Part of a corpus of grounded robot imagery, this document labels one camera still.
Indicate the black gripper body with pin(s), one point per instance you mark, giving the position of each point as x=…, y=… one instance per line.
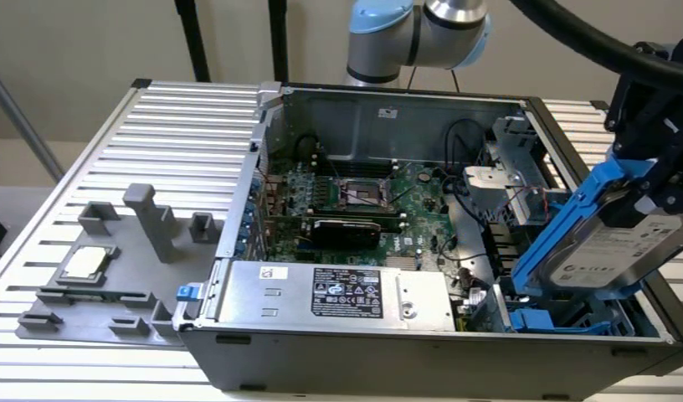
x=648, y=117

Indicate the hard disk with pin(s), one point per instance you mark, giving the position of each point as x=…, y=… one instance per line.
x=587, y=259

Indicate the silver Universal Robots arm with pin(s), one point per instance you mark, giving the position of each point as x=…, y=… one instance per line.
x=386, y=37

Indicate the grey plastic disk bay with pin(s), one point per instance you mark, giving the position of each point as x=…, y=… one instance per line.
x=587, y=314

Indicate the metal drive cage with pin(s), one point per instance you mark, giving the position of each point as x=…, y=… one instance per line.
x=514, y=167

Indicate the green motherboard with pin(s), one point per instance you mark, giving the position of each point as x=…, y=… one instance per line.
x=425, y=218

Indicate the silver chipset heatsink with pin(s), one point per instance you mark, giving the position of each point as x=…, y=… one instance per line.
x=402, y=263

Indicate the CPU socket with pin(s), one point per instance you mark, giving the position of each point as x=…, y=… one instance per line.
x=363, y=193

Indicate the black RAM slot row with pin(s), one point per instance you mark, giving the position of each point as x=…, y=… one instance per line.
x=353, y=165
x=353, y=213

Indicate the black graphics card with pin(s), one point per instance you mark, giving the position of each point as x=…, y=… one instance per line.
x=343, y=234

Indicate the open black PC case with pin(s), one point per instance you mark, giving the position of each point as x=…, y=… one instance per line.
x=409, y=364

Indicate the silver power supply unit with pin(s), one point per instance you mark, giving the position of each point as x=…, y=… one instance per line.
x=297, y=301

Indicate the black stand pole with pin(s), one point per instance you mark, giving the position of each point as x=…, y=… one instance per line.
x=194, y=42
x=278, y=42

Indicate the blue case latch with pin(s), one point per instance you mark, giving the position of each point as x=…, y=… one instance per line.
x=187, y=292

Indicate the grey parts rack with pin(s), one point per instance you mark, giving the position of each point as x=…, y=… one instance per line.
x=129, y=268

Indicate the silver CPU chip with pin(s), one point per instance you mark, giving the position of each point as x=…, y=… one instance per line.
x=86, y=263

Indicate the grey metal pole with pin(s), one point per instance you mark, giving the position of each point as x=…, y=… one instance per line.
x=22, y=121

